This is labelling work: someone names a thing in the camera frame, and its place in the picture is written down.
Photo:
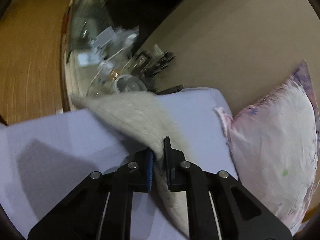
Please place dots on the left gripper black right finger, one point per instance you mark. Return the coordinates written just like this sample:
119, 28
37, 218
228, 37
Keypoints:
218, 205

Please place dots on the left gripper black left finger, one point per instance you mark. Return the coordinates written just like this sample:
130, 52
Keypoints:
100, 206

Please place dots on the cream cable-knit sweater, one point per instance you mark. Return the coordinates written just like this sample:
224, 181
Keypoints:
140, 116

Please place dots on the lavender bed sheet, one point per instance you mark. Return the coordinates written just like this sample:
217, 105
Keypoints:
42, 160

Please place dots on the pink floral pillow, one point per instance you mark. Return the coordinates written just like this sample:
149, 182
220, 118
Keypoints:
274, 145

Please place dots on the white cup on table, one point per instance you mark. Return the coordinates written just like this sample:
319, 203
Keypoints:
128, 83

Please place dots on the cluttered glass side table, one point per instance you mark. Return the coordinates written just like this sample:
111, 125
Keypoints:
94, 53

